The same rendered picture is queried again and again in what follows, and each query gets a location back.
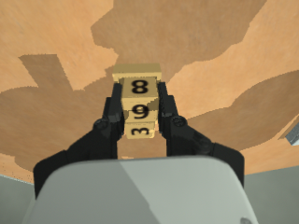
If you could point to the tan wooden number cube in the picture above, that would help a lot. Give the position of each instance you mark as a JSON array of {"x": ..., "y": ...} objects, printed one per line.
[
  {"x": 143, "y": 129},
  {"x": 140, "y": 99}
]

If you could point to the tan wooden calendar tray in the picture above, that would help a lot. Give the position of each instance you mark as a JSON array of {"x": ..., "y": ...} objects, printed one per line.
[{"x": 123, "y": 70}]

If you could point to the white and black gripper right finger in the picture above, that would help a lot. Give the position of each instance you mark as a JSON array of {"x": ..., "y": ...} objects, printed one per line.
[{"x": 184, "y": 140}]

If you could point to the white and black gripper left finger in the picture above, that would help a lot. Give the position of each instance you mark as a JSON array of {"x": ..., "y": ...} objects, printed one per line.
[{"x": 98, "y": 144}]

